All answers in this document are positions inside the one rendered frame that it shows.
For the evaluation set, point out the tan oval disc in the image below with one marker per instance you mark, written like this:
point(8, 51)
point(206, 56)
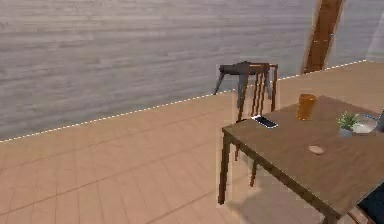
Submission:
point(316, 149)

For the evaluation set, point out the black smartphone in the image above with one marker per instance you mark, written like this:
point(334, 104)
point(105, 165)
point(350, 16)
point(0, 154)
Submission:
point(265, 121)

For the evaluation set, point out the brown wooden chair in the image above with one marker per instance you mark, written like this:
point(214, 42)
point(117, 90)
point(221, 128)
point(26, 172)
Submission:
point(258, 90)

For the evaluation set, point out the dark grey stool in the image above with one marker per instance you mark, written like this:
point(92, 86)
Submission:
point(233, 69)

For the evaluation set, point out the grey bowl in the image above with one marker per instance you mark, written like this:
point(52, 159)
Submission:
point(365, 124)

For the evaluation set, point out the small green houseplant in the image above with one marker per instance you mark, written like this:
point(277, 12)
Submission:
point(346, 124)

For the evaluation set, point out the brown wooden door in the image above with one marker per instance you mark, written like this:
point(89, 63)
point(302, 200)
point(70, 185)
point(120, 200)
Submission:
point(321, 35)

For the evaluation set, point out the orange drinking glass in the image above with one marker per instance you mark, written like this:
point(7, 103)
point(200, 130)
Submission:
point(305, 106)

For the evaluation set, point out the dark blue seat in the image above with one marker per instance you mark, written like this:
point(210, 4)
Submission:
point(375, 203)

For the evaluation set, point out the brown wooden table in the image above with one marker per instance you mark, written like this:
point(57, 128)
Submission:
point(316, 166)

